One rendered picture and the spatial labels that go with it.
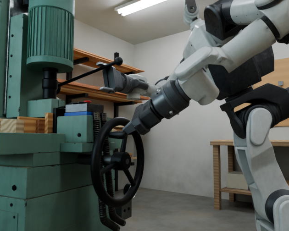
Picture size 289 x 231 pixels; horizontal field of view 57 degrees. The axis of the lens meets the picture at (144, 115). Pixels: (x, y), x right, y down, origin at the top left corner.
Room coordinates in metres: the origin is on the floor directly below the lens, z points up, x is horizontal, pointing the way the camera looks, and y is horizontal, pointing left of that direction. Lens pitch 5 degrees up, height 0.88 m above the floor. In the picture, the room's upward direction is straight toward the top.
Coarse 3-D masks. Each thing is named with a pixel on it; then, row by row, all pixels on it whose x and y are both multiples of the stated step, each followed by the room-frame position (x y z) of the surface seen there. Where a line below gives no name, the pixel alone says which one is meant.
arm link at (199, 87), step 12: (204, 72) 0.67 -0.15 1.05; (168, 84) 0.70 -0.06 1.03; (180, 84) 0.68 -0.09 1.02; (192, 84) 0.67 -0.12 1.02; (204, 84) 0.67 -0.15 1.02; (168, 96) 0.69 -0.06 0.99; (180, 96) 0.68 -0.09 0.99; (192, 96) 0.69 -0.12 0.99; (204, 96) 0.69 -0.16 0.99; (216, 96) 0.69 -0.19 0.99; (180, 108) 0.70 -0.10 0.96
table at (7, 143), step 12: (0, 132) 0.70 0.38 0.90; (12, 132) 0.73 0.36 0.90; (0, 144) 0.70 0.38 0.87; (12, 144) 0.73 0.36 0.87; (24, 144) 0.76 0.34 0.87; (36, 144) 0.80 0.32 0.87; (48, 144) 0.84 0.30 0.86; (60, 144) 0.88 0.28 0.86; (72, 144) 0.85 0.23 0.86; (84, 144) 0.85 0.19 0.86; (120, 144) 1.19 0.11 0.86
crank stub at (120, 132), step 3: (111, 132) 0.80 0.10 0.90; (114, 132) 0.79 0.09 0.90; (117, 132) 0.78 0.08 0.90; (120, 132) 0.78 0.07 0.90; (123, 132) 0.78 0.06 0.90; (108, 135) 0.80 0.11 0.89; (111, 135) 0.79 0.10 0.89; (114, 135) 0.79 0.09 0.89; (117, 135) 0.78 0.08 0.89; (120, 135) 0.78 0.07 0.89; (123, 135) 0.77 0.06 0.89; (126, 135) 0.78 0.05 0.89; (117, 138) 0.79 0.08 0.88; (120, 138) 0.78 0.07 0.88; (123, 138) 0.78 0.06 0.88
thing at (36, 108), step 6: (30, 102) 1.05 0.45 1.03; (36, 102) 1.03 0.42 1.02; (42, 102) 1.01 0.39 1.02; (48, 102) 1.00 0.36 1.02; (54, 102) 1.00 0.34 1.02; (60, 102) 1.03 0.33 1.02; (30, 108) 1.05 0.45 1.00; (36, 108) 1.03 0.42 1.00; (42, 108) 1.01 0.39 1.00; (48, 108) 1.00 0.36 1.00; (30, 114) 1.05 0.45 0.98; (36, 114) 1.03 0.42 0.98; (42, 114) 1.01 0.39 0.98
